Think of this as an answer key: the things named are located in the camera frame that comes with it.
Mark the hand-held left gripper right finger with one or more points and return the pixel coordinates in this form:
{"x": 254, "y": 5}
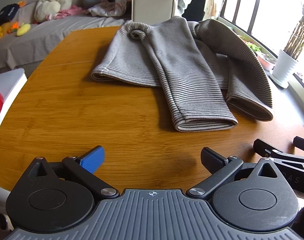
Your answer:
{"x": 213, "y": 158}

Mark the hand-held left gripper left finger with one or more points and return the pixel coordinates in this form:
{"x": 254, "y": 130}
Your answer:
{"x": 93, "y": 161}

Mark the grey striped sweater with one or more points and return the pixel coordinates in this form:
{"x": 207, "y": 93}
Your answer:
{"x": 182, "y": 62}

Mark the white plant pot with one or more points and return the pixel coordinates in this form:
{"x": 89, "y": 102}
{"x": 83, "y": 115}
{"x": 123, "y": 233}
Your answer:
{"x": 284, "y": 65}

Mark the pink flowerpot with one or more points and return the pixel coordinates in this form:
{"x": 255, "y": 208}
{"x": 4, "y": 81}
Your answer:
{"x": 266, "y": 61}

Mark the green seedling tray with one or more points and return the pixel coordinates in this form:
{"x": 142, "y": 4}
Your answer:
{"x": 252, "y": 47}

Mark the tall bamboo plant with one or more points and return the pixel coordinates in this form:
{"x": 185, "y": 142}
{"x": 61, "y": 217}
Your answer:
{"x": 298, "y": 32}

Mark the white cabinet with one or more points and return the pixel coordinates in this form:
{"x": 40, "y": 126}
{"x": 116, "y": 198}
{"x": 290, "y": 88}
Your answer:
{"x": 9, "y": 82}

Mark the grey sofa cover sheet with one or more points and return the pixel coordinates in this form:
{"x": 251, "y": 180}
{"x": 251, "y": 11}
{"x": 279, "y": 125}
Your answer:
{"x": 54, "y": 35}

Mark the small yellow plush toy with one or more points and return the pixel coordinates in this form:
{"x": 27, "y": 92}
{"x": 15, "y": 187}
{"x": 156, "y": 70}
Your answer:
{"x": 23, "y": 29}

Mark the cream hanging cloth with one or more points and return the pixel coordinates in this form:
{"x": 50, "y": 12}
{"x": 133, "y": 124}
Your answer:
{"x": 210, "y": 8}

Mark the pink cloth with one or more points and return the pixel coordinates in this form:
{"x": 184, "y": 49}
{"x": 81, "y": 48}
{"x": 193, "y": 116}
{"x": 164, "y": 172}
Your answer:
{"x": 66, "y": 11}

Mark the white floral cloth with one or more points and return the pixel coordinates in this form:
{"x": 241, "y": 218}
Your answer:
{"x": 106, "y": 7}

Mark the orange plush toy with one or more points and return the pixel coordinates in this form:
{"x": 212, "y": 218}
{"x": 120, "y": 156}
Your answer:
{"x": 13, "y": 27}

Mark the beige sofa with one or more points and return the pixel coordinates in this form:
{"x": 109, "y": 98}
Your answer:
{"x": 152, "y": 5}

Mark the black cap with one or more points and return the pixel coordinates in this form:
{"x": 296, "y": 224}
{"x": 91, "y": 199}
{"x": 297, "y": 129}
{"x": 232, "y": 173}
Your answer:
{"x": 6, "y": 12}

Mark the black window frame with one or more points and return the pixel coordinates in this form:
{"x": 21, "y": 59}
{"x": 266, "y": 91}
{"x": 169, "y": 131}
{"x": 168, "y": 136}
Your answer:
{"x": 249, "y": 10}

